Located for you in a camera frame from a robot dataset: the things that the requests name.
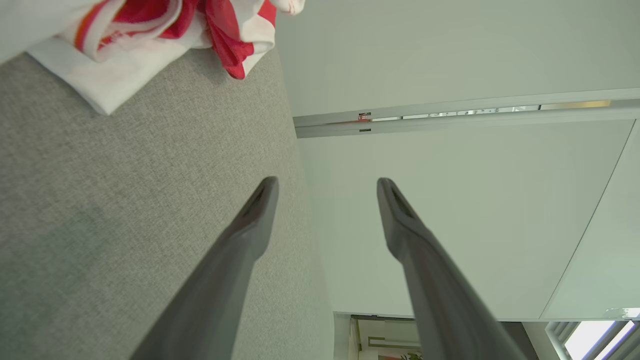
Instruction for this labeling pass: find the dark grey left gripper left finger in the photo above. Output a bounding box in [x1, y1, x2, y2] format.
[130, 176, 280, 360]

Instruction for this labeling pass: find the bright window with blinds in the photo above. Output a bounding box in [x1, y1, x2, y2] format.
[545, 307, 640, 360]

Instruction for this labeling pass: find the red and white jersey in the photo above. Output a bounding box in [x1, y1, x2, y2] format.
[27, 0, 307, 116]

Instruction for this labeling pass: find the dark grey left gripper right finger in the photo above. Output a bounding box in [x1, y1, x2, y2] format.
[376, 177, 528, 360]

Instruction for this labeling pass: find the aluminium wall rail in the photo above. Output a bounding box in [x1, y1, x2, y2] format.
[292, 89, 640, 139]

